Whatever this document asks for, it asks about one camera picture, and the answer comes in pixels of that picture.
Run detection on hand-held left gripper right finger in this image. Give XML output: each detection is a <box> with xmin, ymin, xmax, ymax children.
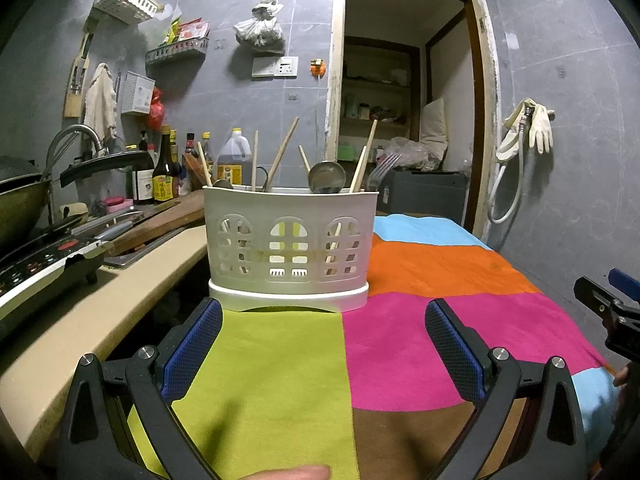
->
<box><xmin>425</xmin><ymin>298</ymin><xmax>588</xmax><ymax>480</ymax></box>

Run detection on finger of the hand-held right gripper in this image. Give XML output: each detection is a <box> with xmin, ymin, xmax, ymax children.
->
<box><xmin>608</xmin><ymin>268</ymin><xmax>640</xmax><ymax>306</ymax></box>
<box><xmin>573</xmin><ymin>275</ymin><xmax>626</xmax><ymax>319</ymax></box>

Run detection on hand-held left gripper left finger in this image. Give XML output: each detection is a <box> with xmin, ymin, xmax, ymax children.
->
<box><xmin>57</xmin><ymin>297</ymin><xmax>224</xmax><ymax>480</ymax></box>

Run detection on white plastic utensil basket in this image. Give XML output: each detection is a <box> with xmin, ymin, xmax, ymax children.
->
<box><xmin>202</xmin><ymin>184</ymin><xmax>381</xmax><ymax>314</ymax></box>

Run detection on metal fork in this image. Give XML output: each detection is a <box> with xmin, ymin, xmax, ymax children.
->
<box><xmin>367</xmin><ymin>152</ymin><xmax>404</xmax><ymax>192</ymax></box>

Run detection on large round metal spoon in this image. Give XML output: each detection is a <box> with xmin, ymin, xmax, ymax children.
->
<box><xmin>307</xmin><ymin>160</ymin><xmax>347</xmax><ymax>195</ymax></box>

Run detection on person's left hand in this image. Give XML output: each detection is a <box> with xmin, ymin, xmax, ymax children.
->
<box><xmin>227</xmin><ymin>464</ymin><xmax>332</xmax><ymax>480</ymax></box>

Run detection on colourful striped cloth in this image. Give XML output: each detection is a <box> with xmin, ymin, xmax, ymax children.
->
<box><xmin>127</xmin><ymin>213</ymin><xmax>619</xmax><ymax>480</ymax></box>

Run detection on beige kitchen counter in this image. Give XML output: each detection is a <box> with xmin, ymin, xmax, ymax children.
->
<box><xmin>0</xmin><ymin>224</ymin><xmax>209</xmax><ymax>461</ymax></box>

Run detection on wooden cutting board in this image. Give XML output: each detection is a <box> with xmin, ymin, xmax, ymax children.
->
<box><xmin>107</xmin><ymin>192</ymin><xmax>206</xmax><ymax>256</ymax></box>

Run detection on cleaver knife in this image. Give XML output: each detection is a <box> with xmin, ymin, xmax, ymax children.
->
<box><xmin>74</xmin><ymin>209</ymin><xmax>147</xmax><ymax>242</ymax></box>

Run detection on grey cabinet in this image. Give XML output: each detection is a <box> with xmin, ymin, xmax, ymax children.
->
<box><xmin>377</xmin><ymin>167</ymin><xmax>469</xmax><ymax>221</ymax></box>

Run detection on induction cooker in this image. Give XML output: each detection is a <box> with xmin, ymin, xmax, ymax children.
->
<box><xmin>0</xmin><ymin>237</ymin><xmax>115</xmax><ymax>326</ymax></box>

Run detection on soy sauce bottle yellow label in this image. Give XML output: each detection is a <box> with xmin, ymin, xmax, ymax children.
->
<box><xmin>152</xmin><ymin>126</ymin><xmax>181</xmax><ymax>205</ymax></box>

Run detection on white rubber glove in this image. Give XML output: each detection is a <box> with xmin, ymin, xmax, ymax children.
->
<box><xmin>497</xmin><ymin>99</ymin><xmax>534</xmax><ymax>162</ymax></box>
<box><xmin>529</xmin><ymin>102</ymin><xmax>556</xmax><ymax>155</ymax></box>

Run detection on dark bottle white label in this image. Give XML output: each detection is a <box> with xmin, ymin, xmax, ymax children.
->
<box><xmin>130</xmin><ymin>130</ymin><xmax>156</xmax><ymax>205</ymax></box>

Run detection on large oil jug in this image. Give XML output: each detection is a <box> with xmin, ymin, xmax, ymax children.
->
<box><xmin>217</xmin><ymin>127</ymin><xmax>253</xmax><ymax>186</ymax></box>

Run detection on clear bottle yellow cap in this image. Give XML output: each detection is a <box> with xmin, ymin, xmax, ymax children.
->
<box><xmin>199</xmin><ymin>132</ymin><xmax>215</xmax><ymax>172</ymax></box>

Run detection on crumpled clear plastic bag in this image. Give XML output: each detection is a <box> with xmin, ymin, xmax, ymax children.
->
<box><xmin>382</xmin><ymin>136</ymin><xmax>444</xmax><ymax>171</ymax></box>

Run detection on white pillow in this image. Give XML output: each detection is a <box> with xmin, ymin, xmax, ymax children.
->
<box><xmin>418</xmin><ymin>97</ymin><xmax>448</xmax><ymax>159</ymax></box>

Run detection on black wok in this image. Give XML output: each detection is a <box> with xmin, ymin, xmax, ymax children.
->
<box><xmin>0</xmin><ymin>151</ymin><xmax>151</xmax><ymax>254</ymax></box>

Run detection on red plastic bag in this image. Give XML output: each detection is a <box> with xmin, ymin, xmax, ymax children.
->
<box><xmin>147</xmin><ymin>87</ymin><xmax>166</xmax><ymax>131</ymax></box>

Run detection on metal faucet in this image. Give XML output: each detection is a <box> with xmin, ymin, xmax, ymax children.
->
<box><xmin>45</xmin><ymin>124</ymin><xmax>104</xmax><ymax>181</ymax></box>

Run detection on hanging white towel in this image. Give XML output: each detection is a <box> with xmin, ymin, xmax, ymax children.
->
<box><xmin>82</xmin><ymin>63</ymin><xmax>119</xmax><ymax>144</ymax></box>

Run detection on wooden shelf unit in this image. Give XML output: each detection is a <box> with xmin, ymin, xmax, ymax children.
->
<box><xmin>339</xmin><ymin>37</ymin><xmax>421</xmax><ymax>162</ymax></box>

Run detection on wooden knife holder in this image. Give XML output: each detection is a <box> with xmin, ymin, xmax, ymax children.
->
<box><xmin>62</xmin><ymin>14</ymin><xmax>96</xmax><ymax>120</ymax></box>

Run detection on seasoning packets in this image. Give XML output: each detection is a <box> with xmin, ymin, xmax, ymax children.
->
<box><xmin>162</xmin><ymin>14</ymin><xmax>211</xmax><ymax>44</ymax></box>

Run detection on hanging clear plastic bag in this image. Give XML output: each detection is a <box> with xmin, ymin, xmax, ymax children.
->
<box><xmin>233</xmin><ymin>0</ymin><xmax>285</xmax><ymax>54</ymax></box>

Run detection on white hose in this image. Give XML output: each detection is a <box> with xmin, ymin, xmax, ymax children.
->
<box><xmin>487</xmin><ymin>109</ymin><xmax>526</xmax><ymax>225</ymax></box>

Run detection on wooden door frame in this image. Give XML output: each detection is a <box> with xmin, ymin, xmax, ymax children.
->
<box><xmin>324</xmin><ymin>0</ymin><xmax>502</xmax><ymax>247</ymax></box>

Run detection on white wall box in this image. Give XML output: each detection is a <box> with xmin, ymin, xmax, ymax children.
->
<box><xmin>121</xmin><ymin>70</ymin><xmax>156</xmax><ymax>115</ymax></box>

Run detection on wall socket panel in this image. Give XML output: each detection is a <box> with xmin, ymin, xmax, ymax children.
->
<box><xmin>251</xmin><ymin>55</ymin><xmax>300</xmax><ymax>80</ymax></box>

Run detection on grey wall rack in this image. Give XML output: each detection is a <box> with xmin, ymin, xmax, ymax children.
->
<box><xmin>145</xmin><ymin>37</ymin><xmax>210</xmax><ymax>65</ymax></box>

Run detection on white wall basket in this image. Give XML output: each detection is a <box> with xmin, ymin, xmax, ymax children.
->
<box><xmin>92</xmin><ymin>0</ymin><xmax>161</xmax><ymax>25</ymax></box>

